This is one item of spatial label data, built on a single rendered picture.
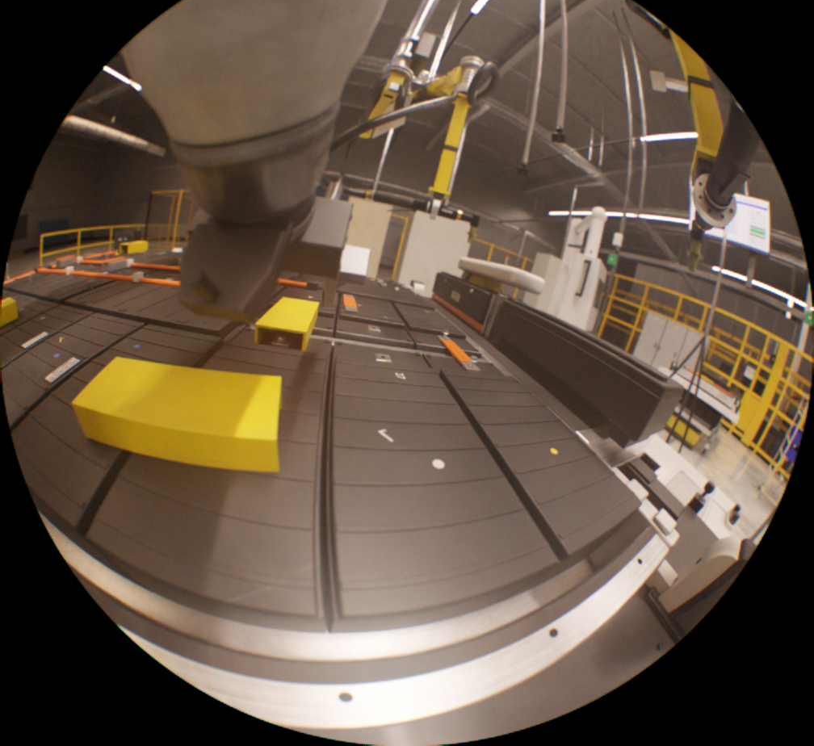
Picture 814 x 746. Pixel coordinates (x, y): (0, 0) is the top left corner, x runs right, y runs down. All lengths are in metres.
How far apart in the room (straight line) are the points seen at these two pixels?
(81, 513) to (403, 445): 0.24
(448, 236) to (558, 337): 4.60
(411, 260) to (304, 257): 4.62
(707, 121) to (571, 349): 0.52
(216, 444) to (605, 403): 0.44
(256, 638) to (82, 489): 0.15
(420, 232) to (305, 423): 4.70
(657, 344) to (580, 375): 8.95
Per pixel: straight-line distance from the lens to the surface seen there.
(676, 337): 9.22
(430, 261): 4.91
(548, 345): 0.51
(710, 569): 0.43
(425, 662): 0.16
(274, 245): 0.15
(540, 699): 0.33
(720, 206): 0.51
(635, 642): 0.43
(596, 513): 0.25
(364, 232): 4.75
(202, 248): 0.17
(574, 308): 3.08
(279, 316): 0.39
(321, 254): 0.20
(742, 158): 0.40
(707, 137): 0.59
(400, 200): 1.01
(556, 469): 0.27
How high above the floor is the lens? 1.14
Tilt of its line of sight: 18 degrees down
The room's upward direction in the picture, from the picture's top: 14 degrees clockwise
